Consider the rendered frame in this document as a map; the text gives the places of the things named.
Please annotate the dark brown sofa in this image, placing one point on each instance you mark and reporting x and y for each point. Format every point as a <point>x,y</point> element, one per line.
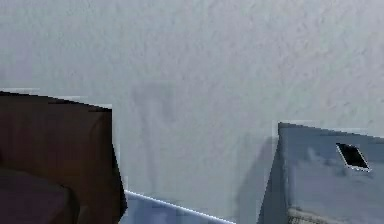
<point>56,150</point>

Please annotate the grey blue cabinet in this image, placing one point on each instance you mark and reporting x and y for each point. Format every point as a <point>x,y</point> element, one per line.
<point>320,186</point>

